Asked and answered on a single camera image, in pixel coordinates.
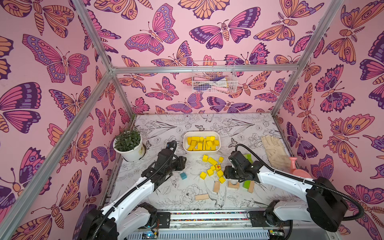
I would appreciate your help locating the white plastic bin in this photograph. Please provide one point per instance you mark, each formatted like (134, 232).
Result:
(202, 142)

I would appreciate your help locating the wire basket on wall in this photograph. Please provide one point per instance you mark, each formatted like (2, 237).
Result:
(214, 79)

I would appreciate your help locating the natural wood arch block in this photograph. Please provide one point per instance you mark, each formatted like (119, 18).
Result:
(233, 186)

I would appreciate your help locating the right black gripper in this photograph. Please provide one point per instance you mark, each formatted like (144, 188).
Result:
(229, 173)

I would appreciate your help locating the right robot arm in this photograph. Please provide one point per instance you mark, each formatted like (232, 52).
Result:
(320, 202)

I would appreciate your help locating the pink watering can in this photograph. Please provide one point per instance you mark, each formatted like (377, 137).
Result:
(297, 172)

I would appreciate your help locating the natural wood block upright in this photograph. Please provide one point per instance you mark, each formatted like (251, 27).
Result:
(216, 188)

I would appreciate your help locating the teal block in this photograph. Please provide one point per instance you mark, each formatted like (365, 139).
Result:
(183, 175)

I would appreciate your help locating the long natural wood block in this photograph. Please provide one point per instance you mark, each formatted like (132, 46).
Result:
(202, 197)

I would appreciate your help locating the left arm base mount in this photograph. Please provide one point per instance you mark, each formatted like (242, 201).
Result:
(161, 220)

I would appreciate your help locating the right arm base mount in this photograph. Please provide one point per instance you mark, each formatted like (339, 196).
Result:
(266, 220)

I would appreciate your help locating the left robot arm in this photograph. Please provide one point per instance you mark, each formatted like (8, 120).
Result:
(128, 212)

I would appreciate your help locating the beige work glove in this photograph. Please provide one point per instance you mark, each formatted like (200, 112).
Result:
(276, 153)

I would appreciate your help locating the green rectangular block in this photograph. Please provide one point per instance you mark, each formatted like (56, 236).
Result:
(246, 184)

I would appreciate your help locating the potted green plant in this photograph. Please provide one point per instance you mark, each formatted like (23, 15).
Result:
(129, 144)

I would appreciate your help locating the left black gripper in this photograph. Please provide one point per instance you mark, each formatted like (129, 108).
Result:
(180, 164)

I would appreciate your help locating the light green block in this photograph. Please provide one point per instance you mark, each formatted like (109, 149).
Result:
(249, 157)

